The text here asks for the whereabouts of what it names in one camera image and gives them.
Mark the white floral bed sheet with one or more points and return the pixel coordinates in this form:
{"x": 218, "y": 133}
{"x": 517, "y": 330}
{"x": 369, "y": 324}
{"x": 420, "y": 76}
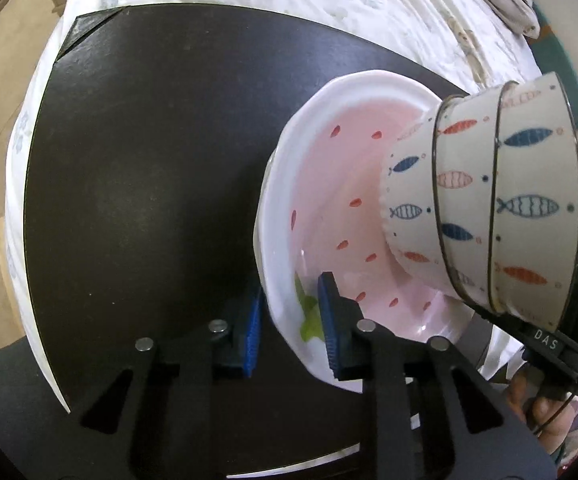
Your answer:
{"x": 369, "y": 0}

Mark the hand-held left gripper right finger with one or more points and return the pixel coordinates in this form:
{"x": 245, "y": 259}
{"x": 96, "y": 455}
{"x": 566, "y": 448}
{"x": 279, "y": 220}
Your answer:
{"x": 328, "y": 325}

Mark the black board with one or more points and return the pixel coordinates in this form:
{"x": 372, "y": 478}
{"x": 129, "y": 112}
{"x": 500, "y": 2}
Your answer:
{"x": 144, "y": 160}

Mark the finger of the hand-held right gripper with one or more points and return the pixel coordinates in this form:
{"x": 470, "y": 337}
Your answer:
{"x": 504, "y": 326}

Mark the white fish-print bowl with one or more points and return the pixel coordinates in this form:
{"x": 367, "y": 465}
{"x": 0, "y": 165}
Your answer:
{"x": 464, "y": 200}
{"x": 539, "y": 175}
{"x": 409, "y": 195}

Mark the person's right hand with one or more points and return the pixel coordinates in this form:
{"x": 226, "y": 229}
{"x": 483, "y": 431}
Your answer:
{"x": 544, "y": 415}

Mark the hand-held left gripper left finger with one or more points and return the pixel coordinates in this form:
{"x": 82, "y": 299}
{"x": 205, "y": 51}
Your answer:
{"x": 250, "y": 340}

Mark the teal padded bed frame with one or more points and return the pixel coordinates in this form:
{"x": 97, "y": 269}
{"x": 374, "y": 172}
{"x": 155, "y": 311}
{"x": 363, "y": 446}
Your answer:
{"x": 564, "y": 70}

